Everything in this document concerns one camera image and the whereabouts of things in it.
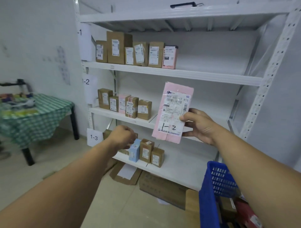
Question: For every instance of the black side stand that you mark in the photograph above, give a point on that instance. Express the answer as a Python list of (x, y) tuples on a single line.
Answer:
[(16, 83)]

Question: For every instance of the person's left forearm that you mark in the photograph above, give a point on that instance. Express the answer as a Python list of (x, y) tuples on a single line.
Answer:
[(54, 188)]

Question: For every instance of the brown parcel marked 7936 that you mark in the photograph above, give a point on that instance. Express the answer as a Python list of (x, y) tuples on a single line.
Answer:
[(104, 47)]

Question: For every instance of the row of blue orange blocks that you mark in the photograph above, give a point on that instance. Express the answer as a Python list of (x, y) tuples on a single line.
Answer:
[(14, 98)]

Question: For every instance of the red-taped parcel marked 1-2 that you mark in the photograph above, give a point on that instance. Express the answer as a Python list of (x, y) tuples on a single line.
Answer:
[(135, 108)]

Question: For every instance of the green checked tablecloth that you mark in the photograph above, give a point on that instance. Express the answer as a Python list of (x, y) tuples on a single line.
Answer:
[(42, 122)]

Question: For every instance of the blue plastic crate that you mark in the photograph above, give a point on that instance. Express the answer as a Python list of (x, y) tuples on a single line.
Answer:
[(207, 206)]

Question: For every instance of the torn brown cardboard sheet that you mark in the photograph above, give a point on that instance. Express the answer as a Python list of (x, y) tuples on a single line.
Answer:
[(113, 176)]

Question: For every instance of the green printed cardboard box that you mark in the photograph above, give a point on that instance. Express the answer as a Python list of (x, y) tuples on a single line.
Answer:
[(107, 135)]

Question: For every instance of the small white paper scrap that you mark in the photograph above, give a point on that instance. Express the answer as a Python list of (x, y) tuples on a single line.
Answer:
[(163, 201)]

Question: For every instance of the black flat device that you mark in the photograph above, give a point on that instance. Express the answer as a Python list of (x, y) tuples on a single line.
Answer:
[(183, 5)]

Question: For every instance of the bottom-shelf brown parcels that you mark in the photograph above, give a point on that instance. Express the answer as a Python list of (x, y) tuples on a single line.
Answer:
[(150, 150)]

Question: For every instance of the person's right hand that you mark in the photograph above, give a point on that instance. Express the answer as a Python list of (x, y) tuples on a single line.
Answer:
[(204, 126)]

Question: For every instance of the brown box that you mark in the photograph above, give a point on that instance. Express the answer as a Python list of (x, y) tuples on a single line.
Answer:
[(100, 98)]

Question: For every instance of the white metal shelf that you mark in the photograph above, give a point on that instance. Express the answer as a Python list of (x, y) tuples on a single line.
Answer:
[(211, 77)]

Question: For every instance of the brown parcel marked 1-3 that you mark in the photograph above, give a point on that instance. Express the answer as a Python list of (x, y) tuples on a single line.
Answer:
[(161, 157)]

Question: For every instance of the person's right forearm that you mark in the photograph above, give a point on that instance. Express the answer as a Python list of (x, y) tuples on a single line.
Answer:
[(263, 178)]

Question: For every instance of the pink package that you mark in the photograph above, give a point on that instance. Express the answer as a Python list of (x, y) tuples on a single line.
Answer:
[(121, 103)]

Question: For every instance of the pink box wrinkled label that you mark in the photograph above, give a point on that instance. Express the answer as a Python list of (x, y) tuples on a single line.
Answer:
[(162, 131)]

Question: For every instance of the pile of parcels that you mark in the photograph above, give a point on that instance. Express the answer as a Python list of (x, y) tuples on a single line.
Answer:
[(227, 206)]

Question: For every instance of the brown parcel 1012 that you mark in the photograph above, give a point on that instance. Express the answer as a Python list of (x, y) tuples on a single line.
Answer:
[(148, 110)]

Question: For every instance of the small red box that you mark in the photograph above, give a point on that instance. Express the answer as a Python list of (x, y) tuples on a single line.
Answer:
[(247, 213)]

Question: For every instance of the pink black lettered box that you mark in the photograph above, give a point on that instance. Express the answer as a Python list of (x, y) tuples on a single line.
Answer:
[(170, 61)]

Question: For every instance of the small parcel yellow tape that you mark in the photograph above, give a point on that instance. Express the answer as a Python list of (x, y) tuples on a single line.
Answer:
[(129, 56)]

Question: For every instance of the person's left hand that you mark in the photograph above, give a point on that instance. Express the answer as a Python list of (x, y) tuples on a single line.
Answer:
[(120, 139)]

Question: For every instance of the white paper shelf label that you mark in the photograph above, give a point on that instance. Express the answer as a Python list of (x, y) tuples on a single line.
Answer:
[(84, 44), (94, 138), (90, 91)]

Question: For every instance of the light blue box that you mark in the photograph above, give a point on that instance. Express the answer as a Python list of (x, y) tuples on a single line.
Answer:
[(135, 150)]

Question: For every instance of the flattened brown cardboard sheet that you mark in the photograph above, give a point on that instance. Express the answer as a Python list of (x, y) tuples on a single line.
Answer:
[(162, 190)]

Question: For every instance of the small wooden table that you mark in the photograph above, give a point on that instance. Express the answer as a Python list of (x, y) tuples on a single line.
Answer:
[(192, 209)]

